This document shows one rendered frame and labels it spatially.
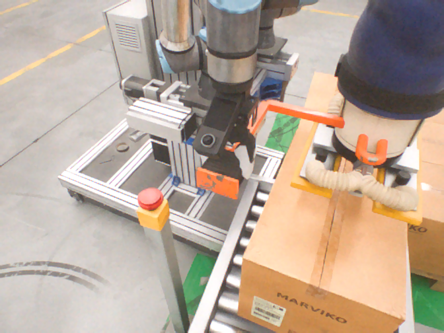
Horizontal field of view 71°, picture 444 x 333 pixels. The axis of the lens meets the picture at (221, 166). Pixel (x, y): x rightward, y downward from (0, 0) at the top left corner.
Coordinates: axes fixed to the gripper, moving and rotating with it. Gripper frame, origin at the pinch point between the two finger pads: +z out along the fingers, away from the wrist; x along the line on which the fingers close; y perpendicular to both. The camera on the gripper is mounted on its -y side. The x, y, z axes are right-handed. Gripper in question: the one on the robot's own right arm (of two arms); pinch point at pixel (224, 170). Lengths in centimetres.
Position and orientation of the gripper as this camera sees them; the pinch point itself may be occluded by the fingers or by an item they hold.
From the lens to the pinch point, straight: 62.7
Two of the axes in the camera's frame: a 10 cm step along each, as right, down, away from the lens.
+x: -9.2, -2.8, 2.8
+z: 0.0, 7.1, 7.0
